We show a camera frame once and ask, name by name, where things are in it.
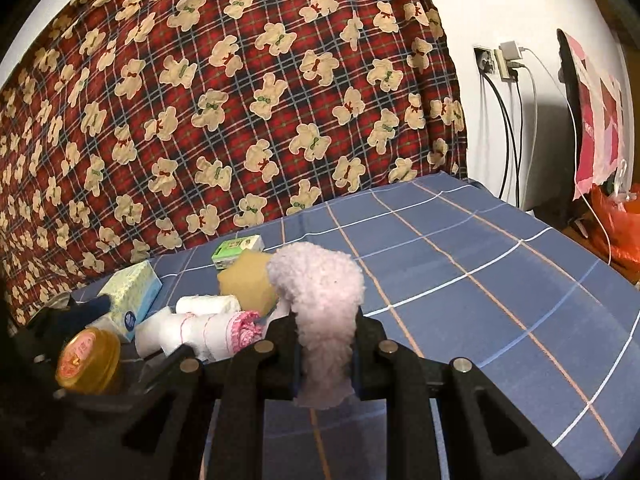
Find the red plaid bear blanket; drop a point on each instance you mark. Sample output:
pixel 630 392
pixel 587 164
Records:
pixel 132 128

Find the pink fluffy cloth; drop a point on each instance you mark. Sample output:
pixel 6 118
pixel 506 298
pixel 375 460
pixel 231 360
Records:
pixel 324 290

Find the gold lidded round jar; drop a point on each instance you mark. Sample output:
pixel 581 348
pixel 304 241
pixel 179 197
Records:
pixel 89 363

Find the green small tissue pack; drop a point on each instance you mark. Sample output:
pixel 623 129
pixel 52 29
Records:
pixel 230 250

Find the wall power outlet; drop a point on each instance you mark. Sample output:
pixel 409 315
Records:
pixel 485 60

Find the pink patchwork hanging cloth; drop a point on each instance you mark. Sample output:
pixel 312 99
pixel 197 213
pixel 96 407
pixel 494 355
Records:
pixel 596 101

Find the yellow sponge block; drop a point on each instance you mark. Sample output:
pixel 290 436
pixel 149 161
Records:
pixel 247 280

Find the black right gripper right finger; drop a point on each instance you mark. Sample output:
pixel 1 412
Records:
pixel 447 420

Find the pink white towel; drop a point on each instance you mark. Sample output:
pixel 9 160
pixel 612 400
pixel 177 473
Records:
pixel 213 337

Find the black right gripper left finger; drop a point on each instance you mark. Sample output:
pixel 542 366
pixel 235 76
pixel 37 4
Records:
pixel 188 420

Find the white charger plug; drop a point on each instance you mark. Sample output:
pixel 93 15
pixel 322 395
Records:
pixel 507 55

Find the orange plastic bag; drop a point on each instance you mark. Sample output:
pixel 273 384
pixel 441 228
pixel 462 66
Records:
pixel 613 232

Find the yellow dotted tissue box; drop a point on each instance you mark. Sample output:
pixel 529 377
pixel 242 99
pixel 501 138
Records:
pixel 131 292

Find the white melamine sponge block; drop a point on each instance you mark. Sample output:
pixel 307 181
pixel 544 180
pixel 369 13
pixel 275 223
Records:
pixel 147 333

